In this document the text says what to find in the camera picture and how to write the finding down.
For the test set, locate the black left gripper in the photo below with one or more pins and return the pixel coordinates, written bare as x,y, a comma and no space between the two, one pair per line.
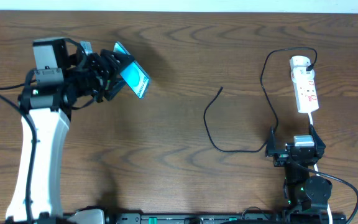
105,74

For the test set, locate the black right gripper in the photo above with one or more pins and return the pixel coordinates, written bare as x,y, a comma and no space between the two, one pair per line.
281,157

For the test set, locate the teal screen smartphone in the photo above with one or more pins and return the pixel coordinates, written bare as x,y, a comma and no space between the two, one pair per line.
137,78

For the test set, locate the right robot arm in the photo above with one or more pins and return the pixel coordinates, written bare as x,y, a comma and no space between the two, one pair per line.
307,194

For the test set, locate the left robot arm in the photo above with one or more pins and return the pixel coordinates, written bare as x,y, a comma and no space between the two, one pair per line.
49,95

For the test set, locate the white USB charger adapter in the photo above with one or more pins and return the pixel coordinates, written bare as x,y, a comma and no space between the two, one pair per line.
299,61

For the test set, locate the white power strip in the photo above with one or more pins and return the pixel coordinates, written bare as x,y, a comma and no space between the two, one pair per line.
305,90

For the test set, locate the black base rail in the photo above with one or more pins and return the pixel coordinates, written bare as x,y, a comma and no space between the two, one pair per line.
251,216

